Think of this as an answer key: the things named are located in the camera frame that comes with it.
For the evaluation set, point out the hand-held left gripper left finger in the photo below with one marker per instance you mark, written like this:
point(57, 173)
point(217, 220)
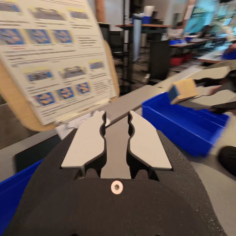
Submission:
point(86, 145)

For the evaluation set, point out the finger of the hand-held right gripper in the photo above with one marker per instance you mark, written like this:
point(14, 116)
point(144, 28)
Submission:
point(221, 98)
point(212, 73)

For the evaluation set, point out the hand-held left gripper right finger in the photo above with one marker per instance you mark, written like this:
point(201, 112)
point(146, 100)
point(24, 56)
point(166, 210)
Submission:
point(147, 145)

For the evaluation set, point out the blue-striped wooden cube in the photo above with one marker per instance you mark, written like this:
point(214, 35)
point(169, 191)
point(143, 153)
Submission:
point(186, 88)

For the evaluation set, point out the blue plastic bin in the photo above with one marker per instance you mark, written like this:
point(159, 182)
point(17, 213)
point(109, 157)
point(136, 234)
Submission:
point(11, 199)
point(180, 125)

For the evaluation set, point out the red storage bin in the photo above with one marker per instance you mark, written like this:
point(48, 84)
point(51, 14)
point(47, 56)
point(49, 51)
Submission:
point(177, 60)

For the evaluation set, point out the black chair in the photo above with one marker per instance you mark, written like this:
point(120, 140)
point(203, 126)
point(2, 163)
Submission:
point(159, 60)

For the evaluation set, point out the teal monitor screen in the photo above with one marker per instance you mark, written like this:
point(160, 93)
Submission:
point(199, 20)

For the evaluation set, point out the black round object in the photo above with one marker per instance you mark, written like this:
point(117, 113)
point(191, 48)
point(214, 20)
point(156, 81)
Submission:
point(228, 160)

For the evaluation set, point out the wooden high table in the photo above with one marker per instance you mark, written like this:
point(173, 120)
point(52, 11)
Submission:
point(147, 25)

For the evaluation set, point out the pale blue hanging strip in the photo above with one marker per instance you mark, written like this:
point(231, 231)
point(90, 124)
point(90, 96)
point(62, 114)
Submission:
point(138, 40)

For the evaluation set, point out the instruction sheet on wooden board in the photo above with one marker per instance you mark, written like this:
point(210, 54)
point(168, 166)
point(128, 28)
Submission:
point(14, 103)

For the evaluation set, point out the black pole stand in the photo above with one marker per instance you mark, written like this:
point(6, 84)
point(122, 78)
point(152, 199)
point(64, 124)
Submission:
point(128, 55)

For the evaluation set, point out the printed instruction sheet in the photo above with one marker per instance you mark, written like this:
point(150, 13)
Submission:
point(55, 55)

